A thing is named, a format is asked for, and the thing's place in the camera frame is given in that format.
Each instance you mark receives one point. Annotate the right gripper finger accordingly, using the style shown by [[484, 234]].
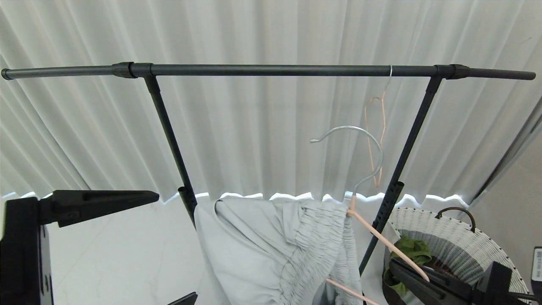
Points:
[[453, 281], [449, 296]]

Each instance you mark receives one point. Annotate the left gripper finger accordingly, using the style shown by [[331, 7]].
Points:
[[84, 205], [188, 300]]

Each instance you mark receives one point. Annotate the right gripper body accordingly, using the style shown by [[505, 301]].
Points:
[[493, 284]]

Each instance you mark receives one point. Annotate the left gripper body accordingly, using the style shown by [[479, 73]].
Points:
[[21, 254]]

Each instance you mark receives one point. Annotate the pink clothes hanger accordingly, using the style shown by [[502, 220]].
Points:
[[377, 182], [389, 245]]

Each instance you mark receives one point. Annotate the pale grey shorts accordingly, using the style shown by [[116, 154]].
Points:
[[254, 254]]

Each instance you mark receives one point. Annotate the white laundry basket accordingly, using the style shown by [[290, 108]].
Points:
[[465, 250]]

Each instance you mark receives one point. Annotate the black clothes rack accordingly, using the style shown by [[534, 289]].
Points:
[[271, 70]]

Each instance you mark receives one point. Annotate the green garment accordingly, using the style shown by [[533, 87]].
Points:
[[413, 250]]

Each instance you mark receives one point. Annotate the white curtain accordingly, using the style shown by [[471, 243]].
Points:
[[271, 34]]

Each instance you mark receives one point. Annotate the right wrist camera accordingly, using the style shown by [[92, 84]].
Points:
[[537, 271]]

